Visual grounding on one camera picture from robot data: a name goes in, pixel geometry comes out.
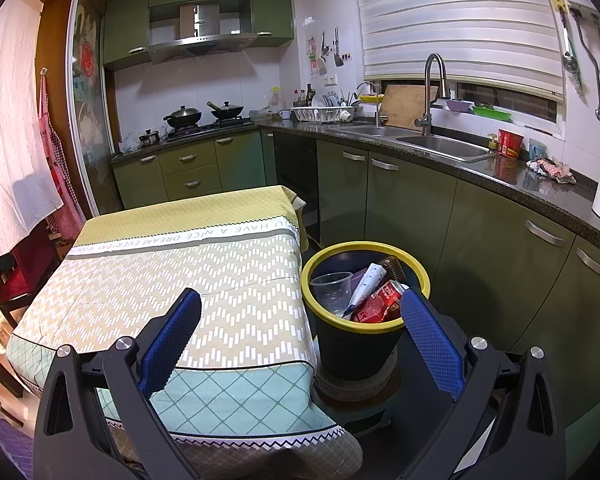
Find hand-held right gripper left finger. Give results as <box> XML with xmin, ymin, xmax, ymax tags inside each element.
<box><xmin>32</xmin><ymin>287</ymin><xmax>203</xmax><ymax>480</ymax></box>

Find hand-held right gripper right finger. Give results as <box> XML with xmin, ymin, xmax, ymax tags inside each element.
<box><xmin>400</xmin><ymin>287</ymin><xmax>566</xmax><ymax>480</ymax></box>

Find red snack wrapper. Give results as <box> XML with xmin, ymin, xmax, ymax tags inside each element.
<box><xmin>352</xmin><ymin>280</ymin><xmax>411</xmax><ymax>323</ymax></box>

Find dark bin with yellow rim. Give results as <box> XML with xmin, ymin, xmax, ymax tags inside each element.
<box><xmin>301</xmin><ymin>241</ymin><xmax>431</xmax><ymax>381</ymax></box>

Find brown wrapper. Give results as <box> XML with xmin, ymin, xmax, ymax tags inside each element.
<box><xmin>380</xmin><ymin>256</ymin><xmax>407</xmax><ymax>282</ymax></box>

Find white plastic wrapper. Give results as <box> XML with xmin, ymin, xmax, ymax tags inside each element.
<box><xmin>349</xmin><ymin>262</ymin><xmax>388</xmax><ymax>313</ymax></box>

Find clear plastic cup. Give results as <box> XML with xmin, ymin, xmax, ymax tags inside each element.
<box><xmin>310</xmin><ymin>272</ymin><xmax>355</xmax><ymax>317</ymax></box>

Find dark wooden chair red seat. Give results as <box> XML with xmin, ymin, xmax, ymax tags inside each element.
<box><xmin>0</xmin><ymin>220</ymin><xmax>63</xmax><ymax>326</ymax></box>

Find round brown container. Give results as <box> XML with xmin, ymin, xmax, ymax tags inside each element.
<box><xmin>314</xmin><ymin>350</ymin><xmax>398</xmax><ymax>403</ymax></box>

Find teal plastic stool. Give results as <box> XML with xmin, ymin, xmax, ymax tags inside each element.
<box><xmin>325</xmin><ymin>395</ymin><xmax>401</xmax><ymax>438</ymax></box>

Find green base cabinets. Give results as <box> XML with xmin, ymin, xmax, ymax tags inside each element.
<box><xmin>111</xmin><ymin>130</ymin><xmax>600</xmax><ymax>480</ymax></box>

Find red checked apron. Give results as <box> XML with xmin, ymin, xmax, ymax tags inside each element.
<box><xmin>38</xmin><ymin>67</ymin><xmax>87</xmax><ymax>241</ymax></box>

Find white curtain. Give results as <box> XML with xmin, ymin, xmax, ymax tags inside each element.
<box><xmin>0</xmin><ymin>0</ymin><xmax>65</xmax><ymax>263</ymax></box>

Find purple patterned cloth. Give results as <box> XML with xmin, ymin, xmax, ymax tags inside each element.
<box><xmin>0</xmin><ymin>410</ymin><xmax>33</xmax><ymax>480</ymax></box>

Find dark stone countertop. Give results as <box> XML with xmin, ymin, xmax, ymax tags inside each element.
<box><xmin>111</xmin><ymin>119</ymin><xmax>600</xmax><ymax>261</ymax></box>

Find steel double sink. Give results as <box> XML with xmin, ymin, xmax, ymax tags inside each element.
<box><xmin>327</xmin><ymin>124</ymin><xmax>496</xmax><ymax>162</ymax></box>

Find printed glass sliding door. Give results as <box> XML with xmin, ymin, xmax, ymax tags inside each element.
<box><xmin>67</xmin><ymin>0</ymin><xmax>118</xmax><ymax>216</ymax></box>

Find gas stove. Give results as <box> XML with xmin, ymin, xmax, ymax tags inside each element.
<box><xmin>166</xmin><ymin>116</ymin><xmax>256</xmax><ymax>140</ymax></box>

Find crumpled dish rag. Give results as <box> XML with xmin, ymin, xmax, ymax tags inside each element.
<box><xmin>526</xmin><ymin>157</ymin><xmax>578</xmax><ymax>184</ymax></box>

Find red instant noodle tub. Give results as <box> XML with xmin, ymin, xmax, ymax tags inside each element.
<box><xmin>497</xmin><ymin>128</ymin><xmax>525</xmax><ymax>157</ymax></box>

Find black wok with lid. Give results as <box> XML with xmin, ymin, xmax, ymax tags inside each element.
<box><xmin>163</xmin><ymin>105</ymin><xmax>203</xmax><ymax>128</ymax></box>

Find tall steel faucet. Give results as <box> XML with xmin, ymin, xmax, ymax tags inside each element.
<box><xmin>414</xmin><ymin>53</ymin><xmax>452</xmax><ymax>136</ymax></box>

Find small steel faucet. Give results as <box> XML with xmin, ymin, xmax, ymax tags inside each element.
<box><xmin>356</xmin><ymin>81</ymin><xmax>387</xmax><ymax>128</ymax></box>

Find wooden cutting board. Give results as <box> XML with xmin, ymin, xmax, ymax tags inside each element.
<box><xmin>380</xmin><ymin>85</ymin><xmax>440</xmax><ymax>133</ymax></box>

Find green tray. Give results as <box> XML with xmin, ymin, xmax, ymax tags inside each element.
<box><xmin>471</xmin><ymin>105</ymin><xmax>512</xmax><ymax>122</ymax></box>

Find white dish rack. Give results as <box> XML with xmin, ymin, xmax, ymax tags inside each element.
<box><xmin>291</xmin><ymin>105</ymin><xmax>363</xmax><ymax>123</ymax></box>

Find steel range hood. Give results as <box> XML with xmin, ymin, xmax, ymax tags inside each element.
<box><xmin>147</xmin><ymin>0</ymin><xmax>258</xmax><ymax>65</ymax></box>

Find metal hanging ladle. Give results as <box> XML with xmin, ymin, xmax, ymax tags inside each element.
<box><xmin>559</xmin><ymin>7</ymin><xmax>579</xmax><ymax>73</ymax></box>

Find white striped window blind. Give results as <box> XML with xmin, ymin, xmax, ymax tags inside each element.
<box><xmin>352</xmin><ymin>0</ymin><xmax>566</xmax><ymax>97</ymax></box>

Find black wok with handle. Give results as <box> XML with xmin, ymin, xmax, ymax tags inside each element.
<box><xmin>207</xmin><ymin>100</ymin><xmax>245</xmax><ymax>121</ymax></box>

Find green wall cabinets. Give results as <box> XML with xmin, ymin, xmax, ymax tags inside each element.
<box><xmin>102</xmin><ymin>0</ymin><xmax>295</xmax><ymax>72</ymax></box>

